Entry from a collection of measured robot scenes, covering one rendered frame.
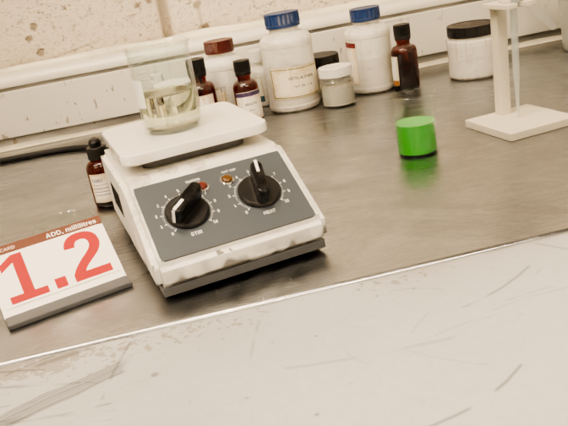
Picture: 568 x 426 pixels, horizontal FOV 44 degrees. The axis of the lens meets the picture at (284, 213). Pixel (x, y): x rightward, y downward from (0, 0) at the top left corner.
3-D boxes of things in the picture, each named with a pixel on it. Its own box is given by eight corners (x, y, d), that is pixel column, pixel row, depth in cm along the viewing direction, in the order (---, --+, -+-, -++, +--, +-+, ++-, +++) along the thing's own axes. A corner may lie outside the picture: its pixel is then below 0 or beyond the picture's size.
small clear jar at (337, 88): (333, 111, 93) (327, 71, 91) (317, 106, 97) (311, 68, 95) (363, 102, 95) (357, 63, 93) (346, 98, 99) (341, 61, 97)
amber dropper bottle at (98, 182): (93, 203, 73) (74, 138, 70) (121, 194, 74) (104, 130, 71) (99, 210, 70) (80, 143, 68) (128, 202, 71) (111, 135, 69)
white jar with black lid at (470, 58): (509, 73, 97) (506, 19, 94) (466, 83, 95) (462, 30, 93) (482, 68, 103) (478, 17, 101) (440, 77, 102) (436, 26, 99)
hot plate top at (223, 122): (271, 131, 56) (270, 120, 56) (123, 170, 53) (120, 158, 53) (227, 109, 67) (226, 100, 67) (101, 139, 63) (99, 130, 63)
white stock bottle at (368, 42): (401, 82, 103) (392, 1, 98) (388, 93, 97) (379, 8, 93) (360, 84, 105) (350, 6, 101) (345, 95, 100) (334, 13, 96)
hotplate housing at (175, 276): (332, 250, 52) (317, 147, 50) (161, 305, 49) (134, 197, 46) (240, 179, 72) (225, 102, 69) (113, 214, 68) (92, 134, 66)
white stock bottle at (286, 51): (262, 109, 101) (245, 16, 96) (306, 97, 104) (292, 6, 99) (283, 116, 95) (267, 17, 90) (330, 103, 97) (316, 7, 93)
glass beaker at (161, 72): (184, 141, 56) (161, 38, 53) (130, 143, 58) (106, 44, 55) (222, 120, 61) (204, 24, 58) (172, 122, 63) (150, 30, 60)
